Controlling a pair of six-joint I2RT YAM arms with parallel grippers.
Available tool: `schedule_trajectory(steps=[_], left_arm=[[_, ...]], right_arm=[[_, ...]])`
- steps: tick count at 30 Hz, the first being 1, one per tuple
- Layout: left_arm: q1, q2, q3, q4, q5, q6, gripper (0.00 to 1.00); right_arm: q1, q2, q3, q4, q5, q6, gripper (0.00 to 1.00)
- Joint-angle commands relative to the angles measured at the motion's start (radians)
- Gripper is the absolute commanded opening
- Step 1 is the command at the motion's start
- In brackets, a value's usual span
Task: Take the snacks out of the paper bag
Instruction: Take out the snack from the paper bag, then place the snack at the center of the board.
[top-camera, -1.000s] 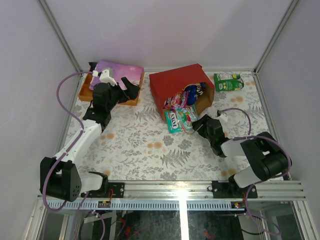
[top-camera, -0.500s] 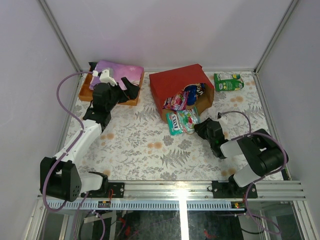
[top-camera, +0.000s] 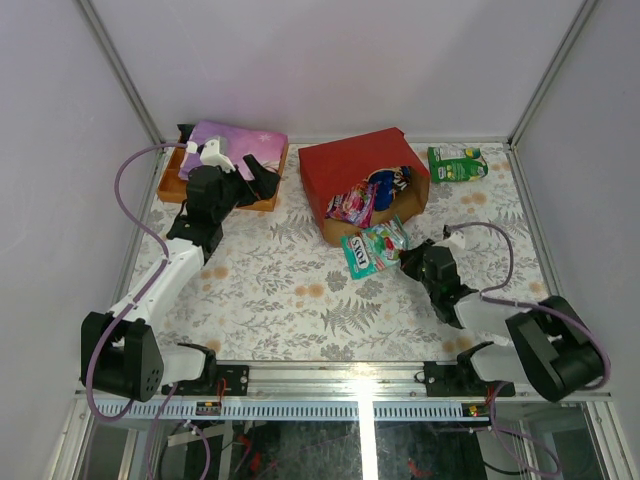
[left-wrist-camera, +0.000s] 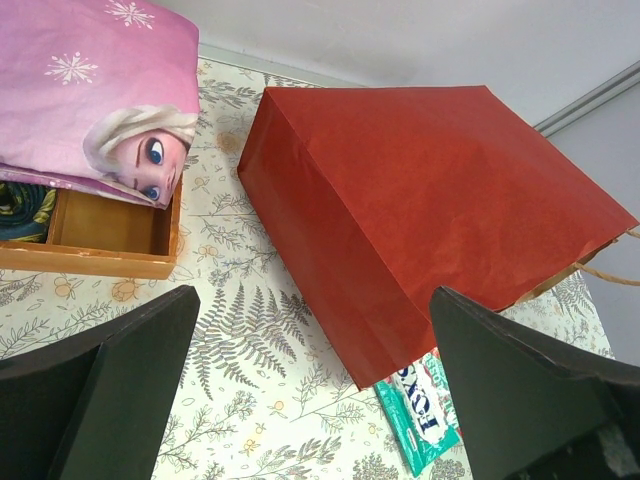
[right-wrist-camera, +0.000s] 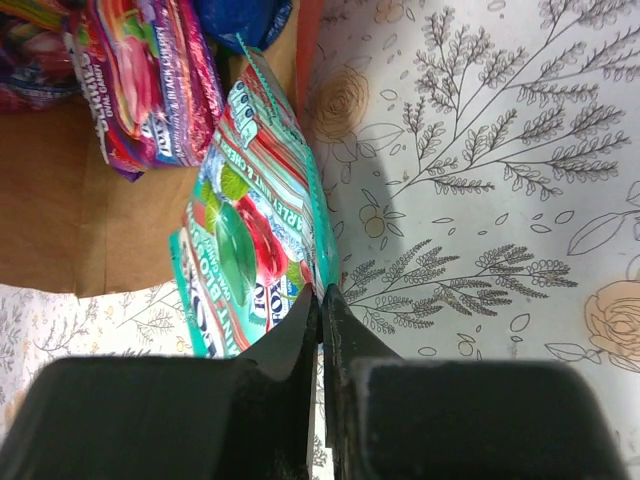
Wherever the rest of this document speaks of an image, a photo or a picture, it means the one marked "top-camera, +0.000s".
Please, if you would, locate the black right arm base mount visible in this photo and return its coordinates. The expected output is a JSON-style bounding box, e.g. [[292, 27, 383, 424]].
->
[[414, 359, 501, 400]]

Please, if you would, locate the aluminium front rail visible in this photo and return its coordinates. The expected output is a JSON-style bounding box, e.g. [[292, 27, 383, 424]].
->
[[74, 360, 614, 402]]

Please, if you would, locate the teal Fox's candy bag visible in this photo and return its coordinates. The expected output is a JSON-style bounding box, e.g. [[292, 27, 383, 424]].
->
[[341, 216, 409, 280]]

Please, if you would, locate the wooden compartment tray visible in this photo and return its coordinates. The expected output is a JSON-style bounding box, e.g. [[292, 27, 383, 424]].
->
[[156, 137, 290, 213]]

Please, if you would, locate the blue Oreo snack bag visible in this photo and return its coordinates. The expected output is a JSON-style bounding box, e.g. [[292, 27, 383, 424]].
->
[[368, 166, 411, 211]]

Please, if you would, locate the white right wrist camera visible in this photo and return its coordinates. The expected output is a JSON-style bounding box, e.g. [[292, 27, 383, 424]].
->
[[441, 225, 466, 250]]

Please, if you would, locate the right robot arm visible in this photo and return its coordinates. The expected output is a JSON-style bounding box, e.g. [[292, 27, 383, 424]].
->
[[400, 238, 611, 402]]

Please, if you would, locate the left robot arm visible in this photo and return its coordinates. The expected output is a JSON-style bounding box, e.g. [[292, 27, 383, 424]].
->
[[80, 155, 281, 402]]

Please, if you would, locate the green candy packet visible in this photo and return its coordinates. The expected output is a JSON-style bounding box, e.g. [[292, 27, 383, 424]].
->
[[427, 146, 489, 184]]

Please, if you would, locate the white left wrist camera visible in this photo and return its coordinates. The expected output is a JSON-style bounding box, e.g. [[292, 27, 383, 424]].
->
[[186, 135, 235, 173]]

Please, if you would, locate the red paper bag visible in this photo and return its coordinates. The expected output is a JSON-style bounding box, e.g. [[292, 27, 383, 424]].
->
[[298, 127, 430, 247]]

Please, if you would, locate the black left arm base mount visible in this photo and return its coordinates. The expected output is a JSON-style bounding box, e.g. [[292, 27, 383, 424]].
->
[[176, 364, 250, 398]]

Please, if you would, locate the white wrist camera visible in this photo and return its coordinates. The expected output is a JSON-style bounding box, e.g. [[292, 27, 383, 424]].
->
[[186, 135, 235, 173], [441, 225, 466, 250]]

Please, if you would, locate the dark patterned cloth at back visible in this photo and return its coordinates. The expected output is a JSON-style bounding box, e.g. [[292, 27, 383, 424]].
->
[[177, 124, 195, 144]]

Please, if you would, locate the pink purple Fox's candy bag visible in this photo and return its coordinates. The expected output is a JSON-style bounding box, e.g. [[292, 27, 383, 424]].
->
[[325, 181, 378, 228]]

